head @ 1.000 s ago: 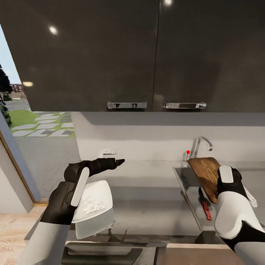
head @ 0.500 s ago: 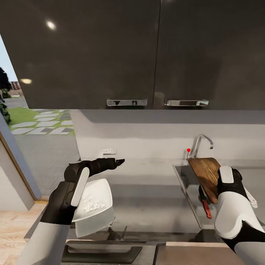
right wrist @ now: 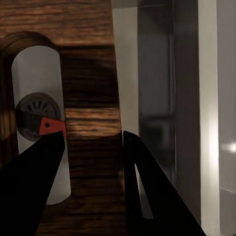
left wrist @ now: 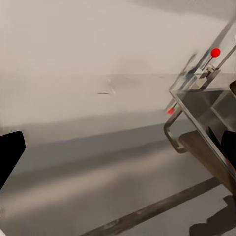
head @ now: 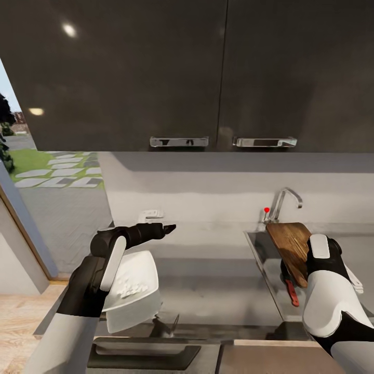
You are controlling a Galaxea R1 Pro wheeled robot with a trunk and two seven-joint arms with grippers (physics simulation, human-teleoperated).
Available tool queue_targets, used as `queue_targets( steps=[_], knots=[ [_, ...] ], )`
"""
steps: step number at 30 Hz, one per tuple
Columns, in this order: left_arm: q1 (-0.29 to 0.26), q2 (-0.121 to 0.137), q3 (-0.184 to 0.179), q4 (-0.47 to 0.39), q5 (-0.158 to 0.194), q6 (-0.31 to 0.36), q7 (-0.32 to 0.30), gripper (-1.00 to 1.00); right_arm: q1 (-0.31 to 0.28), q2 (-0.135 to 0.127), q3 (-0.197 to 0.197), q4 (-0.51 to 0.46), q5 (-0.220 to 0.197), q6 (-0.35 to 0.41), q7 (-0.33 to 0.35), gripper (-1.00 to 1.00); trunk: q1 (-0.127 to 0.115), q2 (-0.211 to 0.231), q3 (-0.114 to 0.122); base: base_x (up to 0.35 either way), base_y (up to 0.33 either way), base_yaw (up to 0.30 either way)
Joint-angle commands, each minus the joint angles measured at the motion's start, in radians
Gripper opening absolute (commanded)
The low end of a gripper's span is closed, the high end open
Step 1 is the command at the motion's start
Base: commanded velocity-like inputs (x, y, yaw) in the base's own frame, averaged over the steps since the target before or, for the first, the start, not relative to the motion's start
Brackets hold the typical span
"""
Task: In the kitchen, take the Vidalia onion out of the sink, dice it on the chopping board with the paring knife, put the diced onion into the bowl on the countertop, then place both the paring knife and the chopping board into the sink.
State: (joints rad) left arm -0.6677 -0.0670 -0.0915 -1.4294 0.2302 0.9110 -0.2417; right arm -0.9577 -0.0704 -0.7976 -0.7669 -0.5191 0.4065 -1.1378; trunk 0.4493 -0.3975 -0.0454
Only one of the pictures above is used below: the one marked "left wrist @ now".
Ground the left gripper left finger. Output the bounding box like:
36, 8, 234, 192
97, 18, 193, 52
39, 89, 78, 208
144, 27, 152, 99
0, 131, 26, 190

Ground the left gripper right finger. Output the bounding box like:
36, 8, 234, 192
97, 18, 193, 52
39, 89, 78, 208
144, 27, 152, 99
220, 131, 236, 170

